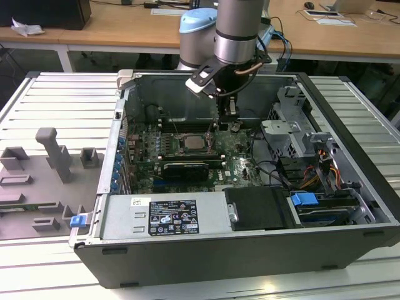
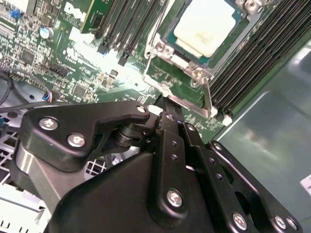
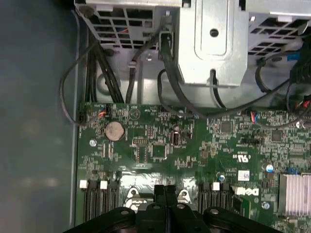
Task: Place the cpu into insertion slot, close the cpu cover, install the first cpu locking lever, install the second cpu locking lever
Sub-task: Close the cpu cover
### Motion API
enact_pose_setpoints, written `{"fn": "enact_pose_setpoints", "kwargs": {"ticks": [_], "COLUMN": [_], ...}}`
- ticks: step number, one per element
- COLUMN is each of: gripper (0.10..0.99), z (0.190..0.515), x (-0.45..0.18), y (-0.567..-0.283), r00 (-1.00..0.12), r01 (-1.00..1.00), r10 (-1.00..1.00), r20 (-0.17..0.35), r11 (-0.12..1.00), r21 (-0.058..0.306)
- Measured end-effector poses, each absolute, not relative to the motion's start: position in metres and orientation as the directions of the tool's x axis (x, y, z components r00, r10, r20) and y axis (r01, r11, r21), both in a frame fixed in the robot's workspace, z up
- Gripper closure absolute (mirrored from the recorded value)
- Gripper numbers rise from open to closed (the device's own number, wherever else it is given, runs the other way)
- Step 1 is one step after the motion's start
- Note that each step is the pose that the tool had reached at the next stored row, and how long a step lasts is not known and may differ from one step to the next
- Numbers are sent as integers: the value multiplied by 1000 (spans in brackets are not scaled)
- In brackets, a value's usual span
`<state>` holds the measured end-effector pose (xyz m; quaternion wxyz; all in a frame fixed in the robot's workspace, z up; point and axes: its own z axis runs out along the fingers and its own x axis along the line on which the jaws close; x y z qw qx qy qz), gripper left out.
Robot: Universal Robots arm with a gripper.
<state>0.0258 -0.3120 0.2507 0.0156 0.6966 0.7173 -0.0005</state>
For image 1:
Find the crumpled white paper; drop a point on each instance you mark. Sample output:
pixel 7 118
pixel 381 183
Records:
pixel 26 28

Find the green motherboard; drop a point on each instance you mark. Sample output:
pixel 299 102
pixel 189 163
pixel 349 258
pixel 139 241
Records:
pixel 240 168

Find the silver metal drive cage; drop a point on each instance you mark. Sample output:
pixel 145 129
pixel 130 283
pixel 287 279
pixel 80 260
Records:
pixel 281 128

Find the black plastic shroud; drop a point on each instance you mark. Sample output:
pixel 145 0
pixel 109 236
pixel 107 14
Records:
pixel 259 209

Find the black RAM slot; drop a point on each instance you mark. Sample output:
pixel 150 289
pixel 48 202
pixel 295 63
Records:
pixel 187 123
pixel 193 158
pixel 193 154
pixel 187 128

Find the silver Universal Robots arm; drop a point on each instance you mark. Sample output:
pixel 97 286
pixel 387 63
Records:
pixel 237 31

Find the blue expansion slot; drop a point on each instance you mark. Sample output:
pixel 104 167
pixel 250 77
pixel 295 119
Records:
pixel 158 182

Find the black computer mouse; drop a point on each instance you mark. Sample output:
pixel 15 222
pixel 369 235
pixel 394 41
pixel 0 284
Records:
pixel 309 5

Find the pale blue teach pendant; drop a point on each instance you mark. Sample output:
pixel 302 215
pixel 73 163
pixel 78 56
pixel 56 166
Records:
pixel 268 34

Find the black computer tower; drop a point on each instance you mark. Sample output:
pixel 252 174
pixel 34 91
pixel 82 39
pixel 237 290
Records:
pixel 47 12

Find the grey parts rack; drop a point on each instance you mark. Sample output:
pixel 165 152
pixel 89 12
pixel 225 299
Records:
pixel 37 187

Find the wooden desk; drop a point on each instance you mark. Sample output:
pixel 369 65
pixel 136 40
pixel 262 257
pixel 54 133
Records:
pixel 125 28

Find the blue plastic latch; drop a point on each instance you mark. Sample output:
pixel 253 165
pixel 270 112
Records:
pixel 78 221

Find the coin cell battery holder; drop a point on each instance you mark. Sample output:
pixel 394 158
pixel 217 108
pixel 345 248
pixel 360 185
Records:
pixel 237 126

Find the white flat keyboard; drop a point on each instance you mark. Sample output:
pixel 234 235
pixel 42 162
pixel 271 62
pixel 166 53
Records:
pixel 165 12

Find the clear acrylic stand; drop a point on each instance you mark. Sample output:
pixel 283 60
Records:
pixel 386 11

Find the black graphics card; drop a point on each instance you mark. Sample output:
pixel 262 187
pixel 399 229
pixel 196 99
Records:
pixel 184 172

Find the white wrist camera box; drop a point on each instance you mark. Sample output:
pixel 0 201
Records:
pixel 200 85

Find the hard disk in blue carrier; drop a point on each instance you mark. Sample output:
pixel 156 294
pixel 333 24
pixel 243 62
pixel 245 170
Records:
pixel 303 199

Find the silver power supply box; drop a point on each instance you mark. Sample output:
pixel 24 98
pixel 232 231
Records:
pixel 118 218

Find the silver CPU plate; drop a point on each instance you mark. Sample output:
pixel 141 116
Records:
pixel 193 143

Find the black open PC case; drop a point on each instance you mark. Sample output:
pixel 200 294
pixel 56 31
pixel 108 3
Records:
pixel 218 262

